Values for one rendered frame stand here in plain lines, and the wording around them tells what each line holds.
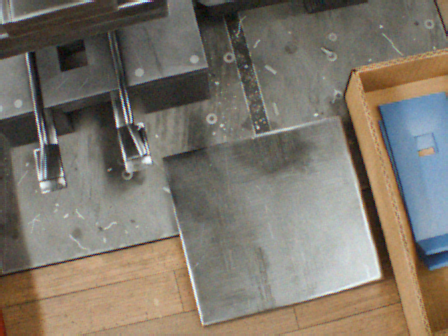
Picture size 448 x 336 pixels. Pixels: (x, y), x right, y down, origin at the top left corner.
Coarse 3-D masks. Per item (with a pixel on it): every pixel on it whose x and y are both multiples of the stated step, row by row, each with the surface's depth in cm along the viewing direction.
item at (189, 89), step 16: (80, 48) 80; (176, 80) 79; (192, 80) 80; (208, 80) 81; (144, 96) 81; (160, 96) 82; (176, 96) 83; (192, 96) 84; (208, 96) 85; (64, 112) 80; (144, 112) 85; (0, 128) 79; (16, 128) 80; (32, 128) 81; (64, 128) 83; (16, 144) 84
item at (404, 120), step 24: (432, 96) 84; (384, 120) 84; (408, 120) 84; (432, 120) 84; (408, 144) 83; (408, 168) 83; (432, 168) 83; (408, 192) 82; (432, 192) 82; (432, 216) 81; (432, 240) 80
